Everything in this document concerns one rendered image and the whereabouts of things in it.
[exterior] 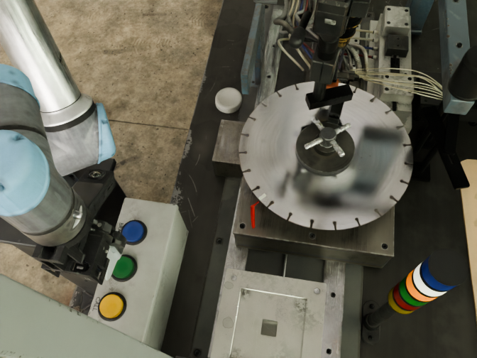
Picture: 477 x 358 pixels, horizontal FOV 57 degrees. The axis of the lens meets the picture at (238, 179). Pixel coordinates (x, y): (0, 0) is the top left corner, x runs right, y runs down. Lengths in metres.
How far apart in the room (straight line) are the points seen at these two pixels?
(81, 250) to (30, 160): 0.21
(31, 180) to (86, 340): 0.19
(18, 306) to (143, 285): 0.59
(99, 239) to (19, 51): 0.39
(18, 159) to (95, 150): 0.48
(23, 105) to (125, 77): 1.77
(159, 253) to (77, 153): 0.27
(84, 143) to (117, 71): 1.44
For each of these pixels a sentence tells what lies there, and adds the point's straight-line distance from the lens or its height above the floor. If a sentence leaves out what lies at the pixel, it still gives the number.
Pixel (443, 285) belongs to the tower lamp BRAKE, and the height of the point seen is 1.15.
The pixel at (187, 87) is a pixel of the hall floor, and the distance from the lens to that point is 2.18.
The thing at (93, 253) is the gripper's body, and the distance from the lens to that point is 0.63.
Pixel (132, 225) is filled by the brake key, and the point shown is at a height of 0.91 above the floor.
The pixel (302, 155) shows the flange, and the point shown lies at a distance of 0.83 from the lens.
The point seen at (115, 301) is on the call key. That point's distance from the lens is 0.82.
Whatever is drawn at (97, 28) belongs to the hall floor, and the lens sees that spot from 2.58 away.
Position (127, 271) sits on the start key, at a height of 0.91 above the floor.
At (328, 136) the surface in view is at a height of 1.00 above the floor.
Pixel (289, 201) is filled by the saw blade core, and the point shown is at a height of 0.95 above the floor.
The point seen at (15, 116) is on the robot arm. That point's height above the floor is 1.30.
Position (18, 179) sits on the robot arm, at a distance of 0.46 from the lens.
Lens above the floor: 1.67
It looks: 63 degrees down
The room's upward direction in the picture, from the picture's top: 6 degrees counter-clockwise
